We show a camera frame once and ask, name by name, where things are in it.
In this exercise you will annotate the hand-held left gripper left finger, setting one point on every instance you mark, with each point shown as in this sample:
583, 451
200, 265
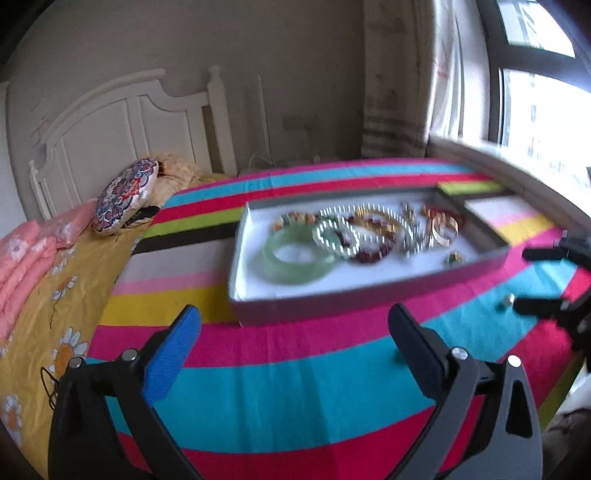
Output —
171, 355

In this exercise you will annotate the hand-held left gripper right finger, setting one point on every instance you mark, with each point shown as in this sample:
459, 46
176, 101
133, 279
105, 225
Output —
415, 350

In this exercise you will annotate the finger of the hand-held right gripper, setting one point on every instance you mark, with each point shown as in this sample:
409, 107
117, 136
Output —
540, 307
549, 254

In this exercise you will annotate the silver jewelry box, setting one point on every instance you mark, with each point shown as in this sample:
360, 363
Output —
369, 281

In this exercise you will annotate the green gem gold pendant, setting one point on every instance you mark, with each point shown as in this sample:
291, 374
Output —
455, 259

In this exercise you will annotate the silver ornament pendant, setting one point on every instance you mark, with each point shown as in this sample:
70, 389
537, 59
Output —
411, 237

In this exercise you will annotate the gold bangle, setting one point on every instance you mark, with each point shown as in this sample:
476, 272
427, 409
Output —
392, 226

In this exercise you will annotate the small silver bead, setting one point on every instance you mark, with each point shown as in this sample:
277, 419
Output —
508, 300

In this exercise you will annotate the colourful striped blanket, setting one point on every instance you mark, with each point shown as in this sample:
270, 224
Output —
277, 392

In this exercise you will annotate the yellow daisy bed sheet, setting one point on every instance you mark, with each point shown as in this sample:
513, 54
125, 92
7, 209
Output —
69, 295

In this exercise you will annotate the green jade bangle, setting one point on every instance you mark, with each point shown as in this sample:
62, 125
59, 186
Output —
277, 263

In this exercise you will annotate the brown fuzzy cloth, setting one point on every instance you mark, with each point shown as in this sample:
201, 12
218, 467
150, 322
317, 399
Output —
568, 447

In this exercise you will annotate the dark framed window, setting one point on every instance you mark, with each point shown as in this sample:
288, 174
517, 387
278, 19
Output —
531, 106

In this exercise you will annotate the round patterned cushion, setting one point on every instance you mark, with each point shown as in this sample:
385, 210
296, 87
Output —
124, 198

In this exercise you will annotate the pink floral quilt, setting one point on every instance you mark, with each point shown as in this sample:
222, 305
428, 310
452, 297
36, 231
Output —
27, 258

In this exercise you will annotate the yellow pillow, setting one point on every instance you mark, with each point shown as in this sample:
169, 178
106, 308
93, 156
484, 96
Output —
180, 173

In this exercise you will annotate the beige striped curtain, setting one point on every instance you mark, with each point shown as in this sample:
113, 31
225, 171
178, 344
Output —
392, 92

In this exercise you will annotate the white wooden headboard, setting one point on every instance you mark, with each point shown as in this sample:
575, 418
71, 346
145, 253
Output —
115, 134

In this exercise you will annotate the white wall pipe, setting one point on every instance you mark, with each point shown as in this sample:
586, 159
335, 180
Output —
264, 120

